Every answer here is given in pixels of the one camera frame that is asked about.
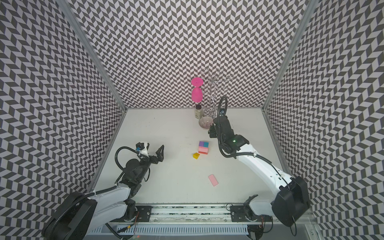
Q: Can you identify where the pink rectangular wood block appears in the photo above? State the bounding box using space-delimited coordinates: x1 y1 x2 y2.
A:
198 147 209 152

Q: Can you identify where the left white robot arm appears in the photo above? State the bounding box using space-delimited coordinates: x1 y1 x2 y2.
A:
42 143 165 240

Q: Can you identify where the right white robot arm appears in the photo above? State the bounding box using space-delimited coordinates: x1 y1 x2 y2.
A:
209 116 311 227

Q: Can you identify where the striped ceramic bowl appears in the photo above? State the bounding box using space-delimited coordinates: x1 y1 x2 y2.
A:
199 116 213 130

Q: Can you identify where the glass spice jar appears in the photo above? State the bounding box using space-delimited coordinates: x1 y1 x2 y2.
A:
195 104 204 120

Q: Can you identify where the pink lamp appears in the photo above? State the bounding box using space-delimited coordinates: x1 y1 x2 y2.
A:
191 78 204 103

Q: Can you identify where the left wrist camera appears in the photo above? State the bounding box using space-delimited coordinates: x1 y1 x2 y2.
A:
136 142 150 158

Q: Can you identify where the metal base rail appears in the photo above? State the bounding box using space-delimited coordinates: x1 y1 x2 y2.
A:
90 204 316 239

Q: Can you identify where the chrome wire stand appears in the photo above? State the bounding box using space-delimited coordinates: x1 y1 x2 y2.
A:
202 67 235 118

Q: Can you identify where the right corner metal post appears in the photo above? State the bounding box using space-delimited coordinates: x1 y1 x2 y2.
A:
262 0 319 112

